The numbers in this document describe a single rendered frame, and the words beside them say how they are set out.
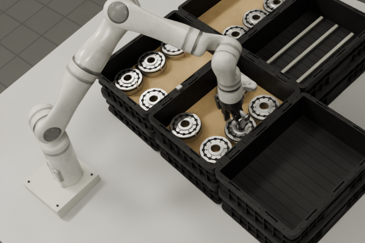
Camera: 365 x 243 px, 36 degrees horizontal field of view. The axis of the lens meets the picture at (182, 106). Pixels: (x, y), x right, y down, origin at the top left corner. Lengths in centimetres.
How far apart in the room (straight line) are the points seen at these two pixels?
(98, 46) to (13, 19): 223
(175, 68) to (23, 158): 64
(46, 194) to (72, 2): 204
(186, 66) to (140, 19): 53
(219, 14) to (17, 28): 184
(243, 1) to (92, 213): 99
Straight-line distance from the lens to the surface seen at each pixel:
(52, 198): 191
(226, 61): 149
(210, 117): 184
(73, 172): 186
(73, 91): 161
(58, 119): 166
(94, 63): 158
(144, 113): 177
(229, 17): 216
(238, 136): 175
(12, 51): 358
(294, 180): 170
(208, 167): 162
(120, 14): 151
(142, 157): 195
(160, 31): 151
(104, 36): 160
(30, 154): 209
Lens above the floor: 230
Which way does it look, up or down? 51 degrees down
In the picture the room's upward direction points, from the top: 13 degrees counter-clockwise
